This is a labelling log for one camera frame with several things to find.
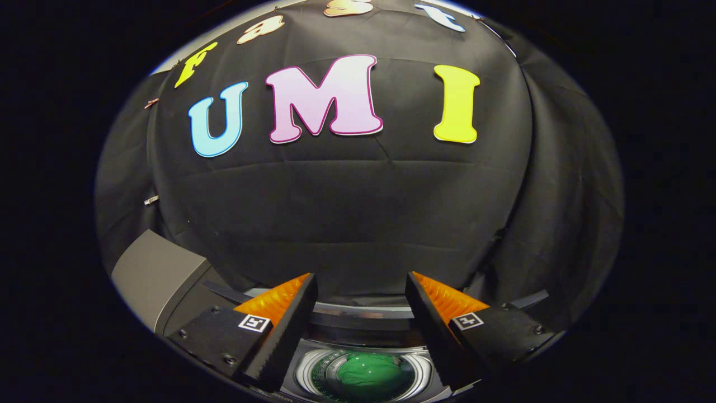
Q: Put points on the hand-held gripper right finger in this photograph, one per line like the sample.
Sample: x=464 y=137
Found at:
x=428 y=324

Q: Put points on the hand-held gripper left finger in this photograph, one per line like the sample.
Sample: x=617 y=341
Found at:
x=293 y=330

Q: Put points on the green polo shirt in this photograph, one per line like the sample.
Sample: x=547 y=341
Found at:
x=372 y=375

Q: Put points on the grey box stand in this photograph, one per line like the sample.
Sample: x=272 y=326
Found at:
x=156 y=268

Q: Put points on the silver metal clip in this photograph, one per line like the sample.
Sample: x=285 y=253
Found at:
x=151 y=200

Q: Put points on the reddish clothes clip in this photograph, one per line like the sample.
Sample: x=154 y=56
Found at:
x=151 y=103

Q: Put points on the grey washing machine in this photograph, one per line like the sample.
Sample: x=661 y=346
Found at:
x=306 y=372

